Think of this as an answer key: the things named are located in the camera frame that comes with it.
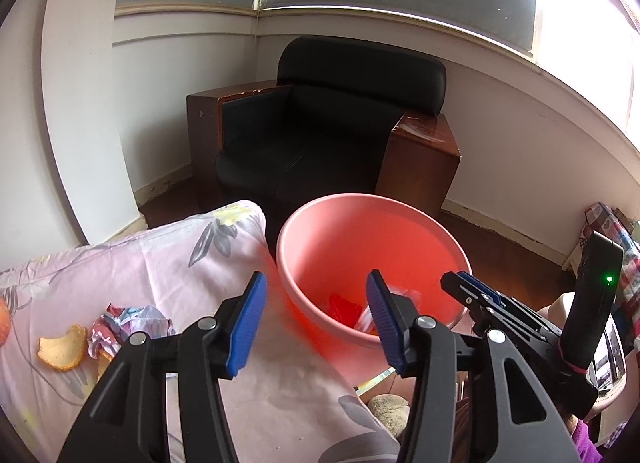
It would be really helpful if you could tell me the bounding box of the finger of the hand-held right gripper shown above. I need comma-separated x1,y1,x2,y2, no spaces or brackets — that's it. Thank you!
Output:
440,270,508,326

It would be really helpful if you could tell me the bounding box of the black leather wooden armchair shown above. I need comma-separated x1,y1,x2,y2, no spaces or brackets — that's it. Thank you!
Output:
186,37,462,224

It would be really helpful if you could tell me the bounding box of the pink floral bedsheet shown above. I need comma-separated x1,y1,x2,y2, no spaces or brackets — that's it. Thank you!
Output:
0,200,416,463

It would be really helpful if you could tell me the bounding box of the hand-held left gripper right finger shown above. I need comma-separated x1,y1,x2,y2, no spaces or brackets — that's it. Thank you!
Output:
366,270,583,463

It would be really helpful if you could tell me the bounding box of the clear plastic wrap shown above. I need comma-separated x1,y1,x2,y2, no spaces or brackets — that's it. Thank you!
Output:
357,288,426,334

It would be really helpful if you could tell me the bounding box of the plastic chair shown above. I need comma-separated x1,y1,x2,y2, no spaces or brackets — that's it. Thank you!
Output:
585,313,631,444

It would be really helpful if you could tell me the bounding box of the orange foam fruit net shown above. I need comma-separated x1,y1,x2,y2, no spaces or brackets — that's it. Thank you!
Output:
329,293,368,329

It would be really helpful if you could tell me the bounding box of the beige fuzzy slipper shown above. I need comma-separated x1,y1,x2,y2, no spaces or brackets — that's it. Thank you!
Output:
367,393,413,439

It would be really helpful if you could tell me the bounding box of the pink plastic basin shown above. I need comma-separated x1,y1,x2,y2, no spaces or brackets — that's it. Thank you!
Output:
276,194,473,350

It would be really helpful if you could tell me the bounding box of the person's bare leg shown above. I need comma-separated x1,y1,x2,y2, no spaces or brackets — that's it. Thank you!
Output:
537,293,576,334

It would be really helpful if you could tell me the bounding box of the large orange peel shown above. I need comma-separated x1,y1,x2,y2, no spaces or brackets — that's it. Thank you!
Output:
39,324,88,372

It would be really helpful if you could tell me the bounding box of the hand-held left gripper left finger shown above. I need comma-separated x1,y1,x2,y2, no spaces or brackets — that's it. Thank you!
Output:
57,271,268,463

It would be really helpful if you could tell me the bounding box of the colourful wrapper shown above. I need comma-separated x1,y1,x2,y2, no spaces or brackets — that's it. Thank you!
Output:
87,305,176,359

